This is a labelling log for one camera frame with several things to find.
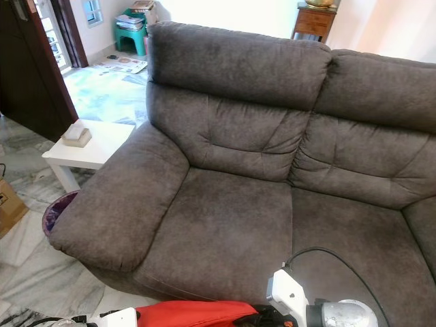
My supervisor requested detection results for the red pillow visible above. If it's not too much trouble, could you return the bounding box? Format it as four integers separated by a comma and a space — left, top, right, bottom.
135, 300, 261, 327

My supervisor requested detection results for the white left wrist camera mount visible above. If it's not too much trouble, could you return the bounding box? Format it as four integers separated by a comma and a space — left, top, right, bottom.
85, 308, 140, 327

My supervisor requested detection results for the purple lined waste bin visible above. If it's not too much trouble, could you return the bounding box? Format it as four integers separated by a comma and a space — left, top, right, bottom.
42, 190, 81, 238

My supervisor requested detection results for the dark red door frame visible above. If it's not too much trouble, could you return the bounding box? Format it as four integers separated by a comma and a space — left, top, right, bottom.
54, 0, 90, 69

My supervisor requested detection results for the dark wooden door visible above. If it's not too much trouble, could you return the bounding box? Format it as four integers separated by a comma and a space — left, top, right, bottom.
0, 0, 80, 142

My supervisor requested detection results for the golden bowl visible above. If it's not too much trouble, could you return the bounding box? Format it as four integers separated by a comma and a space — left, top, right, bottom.
305, 0, 338, 9

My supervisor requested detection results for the cardboard box with black symbols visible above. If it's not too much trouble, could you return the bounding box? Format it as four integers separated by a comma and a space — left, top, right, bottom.
0, 177, 30, 238

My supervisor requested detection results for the printed paper sheet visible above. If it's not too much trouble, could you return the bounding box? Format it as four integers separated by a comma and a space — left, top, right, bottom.
92, 56, 149, 74

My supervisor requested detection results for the beige tissue box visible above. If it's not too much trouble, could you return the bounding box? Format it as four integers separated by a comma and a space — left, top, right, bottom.
61, 121, 93, 148

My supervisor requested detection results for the stack of books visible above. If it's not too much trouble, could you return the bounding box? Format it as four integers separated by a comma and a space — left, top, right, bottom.
128, 0, 159, 29

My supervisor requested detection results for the brown wooden cabinet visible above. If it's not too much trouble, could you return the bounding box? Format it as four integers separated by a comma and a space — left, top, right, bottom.
292, 5, 338, 42

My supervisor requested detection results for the grey suede sofa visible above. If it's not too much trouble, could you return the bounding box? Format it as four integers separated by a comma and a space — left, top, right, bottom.
49, 20, 436, 324

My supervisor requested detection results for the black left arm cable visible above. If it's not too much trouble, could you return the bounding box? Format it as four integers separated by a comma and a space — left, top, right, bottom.
34, 317, 89, 327

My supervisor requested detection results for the green plastic stool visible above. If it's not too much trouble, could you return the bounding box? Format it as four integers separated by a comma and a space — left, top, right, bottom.
114, 14, 148, 57

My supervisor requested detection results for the white side table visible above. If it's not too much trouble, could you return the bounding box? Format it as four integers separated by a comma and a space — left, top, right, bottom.
41, 119, 136, 193

